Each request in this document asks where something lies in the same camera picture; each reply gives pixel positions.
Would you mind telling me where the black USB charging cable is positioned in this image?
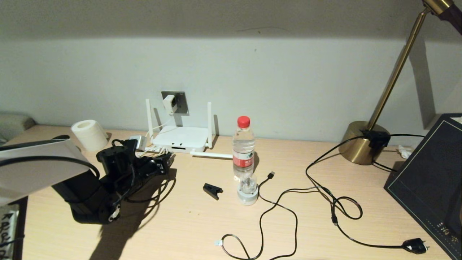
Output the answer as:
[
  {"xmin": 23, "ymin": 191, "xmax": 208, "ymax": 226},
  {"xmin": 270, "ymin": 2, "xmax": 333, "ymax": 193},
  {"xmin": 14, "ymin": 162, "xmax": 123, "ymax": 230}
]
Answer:
[{"xmin": 258, "ymin": 172, "xmax": 298, "ymax": 260}]

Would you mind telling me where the white router with antennas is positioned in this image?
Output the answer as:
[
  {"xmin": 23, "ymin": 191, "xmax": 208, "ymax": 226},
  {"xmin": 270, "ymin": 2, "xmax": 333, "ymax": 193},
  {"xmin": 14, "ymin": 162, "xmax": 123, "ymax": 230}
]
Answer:
[{"xmin": 145, "ymin": 98, "xmax": 234, "ymax": 160}]

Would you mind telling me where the white toilet paper roll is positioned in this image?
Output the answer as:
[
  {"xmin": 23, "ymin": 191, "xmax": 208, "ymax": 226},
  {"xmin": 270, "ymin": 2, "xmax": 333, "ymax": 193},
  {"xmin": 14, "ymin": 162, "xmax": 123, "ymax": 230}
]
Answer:
[{"xmin": 71, "ymin": 120, "xmax": 109, "ymax": 151}]

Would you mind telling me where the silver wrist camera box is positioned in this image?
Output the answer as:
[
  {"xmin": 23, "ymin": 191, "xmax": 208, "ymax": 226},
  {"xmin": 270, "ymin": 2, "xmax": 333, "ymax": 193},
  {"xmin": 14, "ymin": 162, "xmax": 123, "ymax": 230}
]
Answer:
[{"xmin": 129, "ymin": 135, "xmax": 147, "ymax": 152}]

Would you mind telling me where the thin white adapter cable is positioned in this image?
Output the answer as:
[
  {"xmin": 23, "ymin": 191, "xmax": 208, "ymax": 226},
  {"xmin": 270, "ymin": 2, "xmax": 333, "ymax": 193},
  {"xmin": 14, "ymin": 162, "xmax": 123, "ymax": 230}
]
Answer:
[{"xmin": 139, "ymin": 114, "xmax": 174, "ymax": 159}]

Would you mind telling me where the dark box with gold trim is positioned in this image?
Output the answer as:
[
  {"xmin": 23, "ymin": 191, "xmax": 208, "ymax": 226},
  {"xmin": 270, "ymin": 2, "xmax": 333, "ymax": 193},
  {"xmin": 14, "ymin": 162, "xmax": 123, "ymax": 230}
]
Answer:
[{"xmin": 384, "ymin": 114, "xmax": 462, "ymax": 260}]

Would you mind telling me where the red-capped clear water bottle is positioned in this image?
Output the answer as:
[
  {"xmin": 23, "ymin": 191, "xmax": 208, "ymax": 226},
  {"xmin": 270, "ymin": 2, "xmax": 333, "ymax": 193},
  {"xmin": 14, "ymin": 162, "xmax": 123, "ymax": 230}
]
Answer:
[{"xmin": 233, "ymin": 116, "xmax": 256, "ymax": 179}]

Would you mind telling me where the black plug adapter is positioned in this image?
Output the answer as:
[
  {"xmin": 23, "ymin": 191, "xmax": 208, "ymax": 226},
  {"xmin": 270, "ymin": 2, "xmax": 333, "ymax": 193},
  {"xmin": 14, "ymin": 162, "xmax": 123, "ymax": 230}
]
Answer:
[{"xmin": 362, "ymin": 131, "xmax": 391, "ymax": 149}]

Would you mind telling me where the glass bulb on white base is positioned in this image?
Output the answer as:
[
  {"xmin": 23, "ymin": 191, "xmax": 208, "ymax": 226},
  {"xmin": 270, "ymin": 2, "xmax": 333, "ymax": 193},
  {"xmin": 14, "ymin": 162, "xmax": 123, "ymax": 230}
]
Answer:
[{"xmin": 237, "ymin": 173, "xmax": 259, "ymax": 206}]

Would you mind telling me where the black lamp power cord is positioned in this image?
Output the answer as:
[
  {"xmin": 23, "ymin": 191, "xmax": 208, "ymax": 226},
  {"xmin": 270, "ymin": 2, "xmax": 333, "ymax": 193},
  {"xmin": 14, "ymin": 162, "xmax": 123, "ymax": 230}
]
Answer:
[{"xmin": 306, "ymin": 134, "xmax": 430, "ymax": 255}]

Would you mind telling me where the small black clip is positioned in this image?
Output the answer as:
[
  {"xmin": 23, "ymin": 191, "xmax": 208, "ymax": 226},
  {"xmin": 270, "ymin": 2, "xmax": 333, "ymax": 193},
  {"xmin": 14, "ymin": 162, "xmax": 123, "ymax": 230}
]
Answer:
[{"xmin": 203, "ymin": 183, "xmax": 223, "ymax": 200}]

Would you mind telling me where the grey padded object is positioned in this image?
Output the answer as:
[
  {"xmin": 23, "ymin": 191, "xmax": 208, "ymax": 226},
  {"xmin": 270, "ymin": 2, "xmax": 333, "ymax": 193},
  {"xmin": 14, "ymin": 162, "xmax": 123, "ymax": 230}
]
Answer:
[{"xmin": 0, "ymin": 113, "xmax": 36, "ymax": 143}]

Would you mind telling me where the grey wall socket plate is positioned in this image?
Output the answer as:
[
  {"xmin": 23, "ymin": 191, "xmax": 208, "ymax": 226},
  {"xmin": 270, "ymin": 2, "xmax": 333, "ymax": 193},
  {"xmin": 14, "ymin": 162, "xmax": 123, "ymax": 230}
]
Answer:
[{"xmin": 161, "ymin": 91, "xmax": 189, "ymax": 116}]

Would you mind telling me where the gold desk lamp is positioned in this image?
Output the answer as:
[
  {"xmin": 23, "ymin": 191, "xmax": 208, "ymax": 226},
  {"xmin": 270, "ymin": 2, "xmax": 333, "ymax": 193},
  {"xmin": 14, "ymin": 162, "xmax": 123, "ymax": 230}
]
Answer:
[{"xmin": 339, "ymin": 0, "xmax": 462, "ymax": 166}]

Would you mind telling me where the white power adapter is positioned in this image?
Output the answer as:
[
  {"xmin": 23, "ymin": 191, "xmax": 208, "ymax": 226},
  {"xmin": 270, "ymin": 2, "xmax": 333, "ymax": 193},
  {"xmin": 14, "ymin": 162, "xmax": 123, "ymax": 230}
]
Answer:
[{"xmin": 163, "ymin": 95, "xmax": 178, "ymax": 115}]

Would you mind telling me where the black white-tipped thin cable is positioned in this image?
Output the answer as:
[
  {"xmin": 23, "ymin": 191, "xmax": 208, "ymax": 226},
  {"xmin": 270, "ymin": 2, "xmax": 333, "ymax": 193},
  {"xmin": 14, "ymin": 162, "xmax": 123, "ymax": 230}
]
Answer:
[{"xmin": 215, "ymin": 186, "xmax": 340, "ymax": 260}]

